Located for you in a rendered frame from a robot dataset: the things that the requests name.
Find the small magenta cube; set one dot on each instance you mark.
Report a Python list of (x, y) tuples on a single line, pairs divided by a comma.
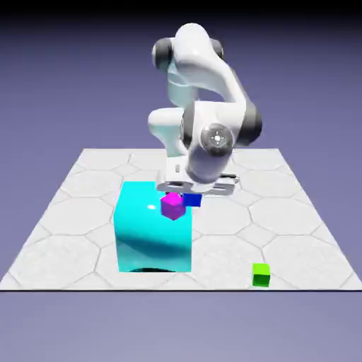
[(172, 208)]

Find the large cyan box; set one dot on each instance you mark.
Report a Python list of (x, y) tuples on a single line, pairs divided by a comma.
[(147, 232)]

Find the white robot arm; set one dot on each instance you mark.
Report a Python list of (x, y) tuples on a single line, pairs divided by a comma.
[(198, 84)]

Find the small blue cube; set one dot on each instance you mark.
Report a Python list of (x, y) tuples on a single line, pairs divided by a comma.
[(193, 200)]

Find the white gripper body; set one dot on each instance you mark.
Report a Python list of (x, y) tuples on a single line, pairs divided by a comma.
[(223, 187)]

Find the small green cube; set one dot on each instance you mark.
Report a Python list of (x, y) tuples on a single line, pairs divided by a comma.
[(260, 275)]

